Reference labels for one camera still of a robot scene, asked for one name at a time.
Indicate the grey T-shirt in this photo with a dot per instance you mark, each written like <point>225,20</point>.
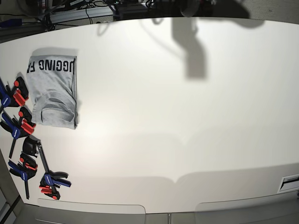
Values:
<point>52,86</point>

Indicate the long bar clamp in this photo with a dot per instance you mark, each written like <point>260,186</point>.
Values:
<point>50,181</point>

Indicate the blue red clamp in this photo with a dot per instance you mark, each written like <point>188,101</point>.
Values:
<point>23,127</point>
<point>26,169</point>
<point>15,97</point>

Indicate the top blue red clamp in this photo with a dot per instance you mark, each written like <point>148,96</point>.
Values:
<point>15,97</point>

